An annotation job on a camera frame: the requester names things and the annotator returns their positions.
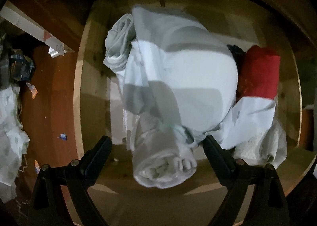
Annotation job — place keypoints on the grey white rolled cloth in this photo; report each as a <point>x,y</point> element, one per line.
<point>118,43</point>

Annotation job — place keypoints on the dark blue underwear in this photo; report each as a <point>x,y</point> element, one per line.
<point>238,55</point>

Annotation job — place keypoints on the dark blue plastic bag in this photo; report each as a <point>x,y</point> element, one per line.
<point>21,66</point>

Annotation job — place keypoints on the white dotted fabric pile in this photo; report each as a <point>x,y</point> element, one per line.
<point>14,142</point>

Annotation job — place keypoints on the orange wrapper on floor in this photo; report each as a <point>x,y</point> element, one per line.
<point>33,90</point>

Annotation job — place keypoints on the red knitted garment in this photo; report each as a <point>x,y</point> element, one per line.
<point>259,76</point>

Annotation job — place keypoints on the white patterned cover cloth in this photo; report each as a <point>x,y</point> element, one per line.
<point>16,17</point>

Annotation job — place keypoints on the orange blue wrapper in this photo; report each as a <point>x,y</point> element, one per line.
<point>37,167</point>

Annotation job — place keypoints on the grey white sock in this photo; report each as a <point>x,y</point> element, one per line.
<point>271,148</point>

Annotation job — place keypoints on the white towel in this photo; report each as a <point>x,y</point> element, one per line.
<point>162,155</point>

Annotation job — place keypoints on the blue wrapper on floor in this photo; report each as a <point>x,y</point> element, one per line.
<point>63,136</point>

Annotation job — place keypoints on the large white cloth bundle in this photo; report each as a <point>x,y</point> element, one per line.
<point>180,73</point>

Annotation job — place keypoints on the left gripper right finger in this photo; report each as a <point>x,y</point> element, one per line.
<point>267,205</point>

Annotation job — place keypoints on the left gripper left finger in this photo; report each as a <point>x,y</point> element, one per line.
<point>48,206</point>

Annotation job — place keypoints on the wooden drawer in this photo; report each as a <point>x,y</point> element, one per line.
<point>99,110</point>

